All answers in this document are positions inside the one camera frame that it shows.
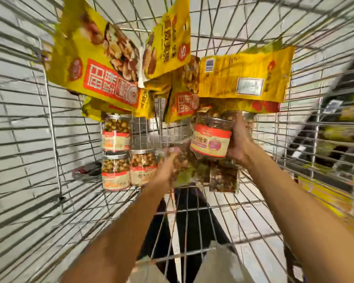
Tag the person's right hand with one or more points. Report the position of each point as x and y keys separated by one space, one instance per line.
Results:
x=242 y=144

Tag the person's left hand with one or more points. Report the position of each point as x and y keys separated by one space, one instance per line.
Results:
x=164 y=172

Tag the red-label clear nut jar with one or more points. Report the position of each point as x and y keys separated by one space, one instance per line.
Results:
x=211 y=138

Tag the pile of snacks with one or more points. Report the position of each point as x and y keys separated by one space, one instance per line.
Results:
x=224 y=176

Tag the yellow nut bag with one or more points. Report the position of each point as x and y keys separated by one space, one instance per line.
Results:
x=248 y=73
x=88 y=56
x=168 y=38
x=242 y=106
x=183 y=97
x=106 y=107

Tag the person's right forearm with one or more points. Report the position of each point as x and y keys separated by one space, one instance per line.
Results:
x=307 y=221

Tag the person's left forearm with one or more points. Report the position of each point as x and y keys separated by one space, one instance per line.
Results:
x=118 y=238

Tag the person's dark trousers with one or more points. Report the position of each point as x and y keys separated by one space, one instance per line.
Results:
x=194 y=221

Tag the flat yellow box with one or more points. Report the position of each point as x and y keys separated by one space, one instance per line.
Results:
x=333 y=197

